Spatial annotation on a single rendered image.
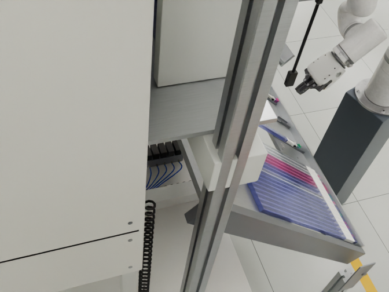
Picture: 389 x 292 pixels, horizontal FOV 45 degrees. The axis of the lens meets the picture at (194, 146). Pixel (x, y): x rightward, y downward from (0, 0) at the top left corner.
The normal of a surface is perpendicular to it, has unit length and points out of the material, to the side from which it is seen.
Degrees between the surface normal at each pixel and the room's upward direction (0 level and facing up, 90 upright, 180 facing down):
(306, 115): 0
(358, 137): 90
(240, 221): 90
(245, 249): 0
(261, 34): 90
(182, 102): 0
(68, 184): 90
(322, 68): 50
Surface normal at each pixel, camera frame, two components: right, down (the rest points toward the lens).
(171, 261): 0.11, -0.62
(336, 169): -0.79, 0.42
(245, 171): 0.31, 0.76
